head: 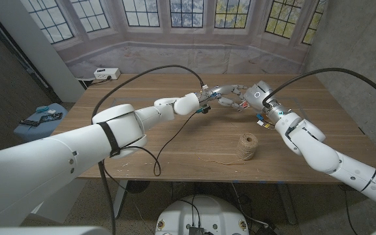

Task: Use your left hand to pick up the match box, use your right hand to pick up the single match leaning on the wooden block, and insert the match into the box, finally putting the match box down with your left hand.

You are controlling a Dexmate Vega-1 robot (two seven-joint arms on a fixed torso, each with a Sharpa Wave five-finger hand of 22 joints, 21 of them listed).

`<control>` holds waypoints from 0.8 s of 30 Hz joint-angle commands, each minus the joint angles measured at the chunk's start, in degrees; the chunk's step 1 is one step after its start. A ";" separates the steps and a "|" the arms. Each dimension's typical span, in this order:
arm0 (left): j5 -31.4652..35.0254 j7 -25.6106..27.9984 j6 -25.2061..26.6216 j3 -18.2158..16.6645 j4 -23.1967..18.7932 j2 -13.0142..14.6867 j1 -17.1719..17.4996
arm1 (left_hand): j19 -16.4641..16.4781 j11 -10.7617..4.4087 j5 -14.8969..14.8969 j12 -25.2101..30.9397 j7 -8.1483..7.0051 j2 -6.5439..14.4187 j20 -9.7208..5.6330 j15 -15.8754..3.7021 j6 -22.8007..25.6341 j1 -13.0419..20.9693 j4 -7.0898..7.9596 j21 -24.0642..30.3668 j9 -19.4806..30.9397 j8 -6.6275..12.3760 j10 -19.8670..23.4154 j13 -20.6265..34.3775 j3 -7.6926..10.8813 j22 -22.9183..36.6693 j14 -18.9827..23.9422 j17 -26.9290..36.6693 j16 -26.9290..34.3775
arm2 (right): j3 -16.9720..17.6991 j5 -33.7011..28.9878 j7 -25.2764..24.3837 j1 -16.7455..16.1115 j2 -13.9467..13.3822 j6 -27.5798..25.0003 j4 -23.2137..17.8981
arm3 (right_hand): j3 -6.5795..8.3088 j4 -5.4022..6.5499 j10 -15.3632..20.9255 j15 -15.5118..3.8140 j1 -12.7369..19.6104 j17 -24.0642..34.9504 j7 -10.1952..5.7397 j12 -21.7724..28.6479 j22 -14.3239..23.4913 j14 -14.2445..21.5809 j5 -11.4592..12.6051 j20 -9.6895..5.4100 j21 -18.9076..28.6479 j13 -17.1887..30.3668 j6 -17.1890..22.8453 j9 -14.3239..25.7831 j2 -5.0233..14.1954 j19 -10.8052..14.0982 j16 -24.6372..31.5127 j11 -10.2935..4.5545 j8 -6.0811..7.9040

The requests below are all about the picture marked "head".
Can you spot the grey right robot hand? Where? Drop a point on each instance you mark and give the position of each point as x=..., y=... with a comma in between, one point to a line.
x=260, y=96

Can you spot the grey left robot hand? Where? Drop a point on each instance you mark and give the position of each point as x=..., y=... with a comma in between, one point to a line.
x=222, y=91

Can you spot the red white match box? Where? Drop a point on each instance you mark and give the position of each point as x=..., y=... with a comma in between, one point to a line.
x=244, y=104

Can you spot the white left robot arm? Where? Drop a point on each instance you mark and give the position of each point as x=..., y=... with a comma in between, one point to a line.
x=60, y=153

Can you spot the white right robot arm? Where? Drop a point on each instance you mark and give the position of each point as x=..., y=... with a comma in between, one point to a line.
x=322, y=153

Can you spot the printed window backdrop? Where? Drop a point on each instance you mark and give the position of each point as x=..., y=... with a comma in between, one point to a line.
x=240, y=49

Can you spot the brown twine spool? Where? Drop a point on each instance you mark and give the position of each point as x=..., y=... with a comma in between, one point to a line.
x=247, y=147

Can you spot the loose twine strand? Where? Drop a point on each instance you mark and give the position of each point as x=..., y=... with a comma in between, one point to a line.
x=220, y=162

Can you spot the grey table leg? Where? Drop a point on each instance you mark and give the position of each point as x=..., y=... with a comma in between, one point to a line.
x=287, y=204
x=119, y=199

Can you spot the white power strip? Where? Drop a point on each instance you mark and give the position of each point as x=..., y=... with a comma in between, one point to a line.
x=107, y=73

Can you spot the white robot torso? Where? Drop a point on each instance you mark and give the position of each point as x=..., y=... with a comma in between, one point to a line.
x=204, y=212

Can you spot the black round fan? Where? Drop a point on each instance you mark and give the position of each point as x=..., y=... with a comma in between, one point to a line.
x=138, y=186

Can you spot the white small object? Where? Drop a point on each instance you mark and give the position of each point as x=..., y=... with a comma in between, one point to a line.
x=51, y=111

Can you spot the long black remote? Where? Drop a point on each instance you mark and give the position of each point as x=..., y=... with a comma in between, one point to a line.
x=51, y=117

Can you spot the teal small object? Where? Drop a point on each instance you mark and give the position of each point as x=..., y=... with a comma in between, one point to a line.
x=42, y=109

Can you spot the blue stool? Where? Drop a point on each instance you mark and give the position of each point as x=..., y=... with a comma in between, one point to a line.
x=34, y=130

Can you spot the short black remote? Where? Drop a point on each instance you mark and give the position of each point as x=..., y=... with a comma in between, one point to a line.
x=28, y=123

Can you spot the white robot chest rim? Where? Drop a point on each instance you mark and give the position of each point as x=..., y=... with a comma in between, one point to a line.
x=44, y=231

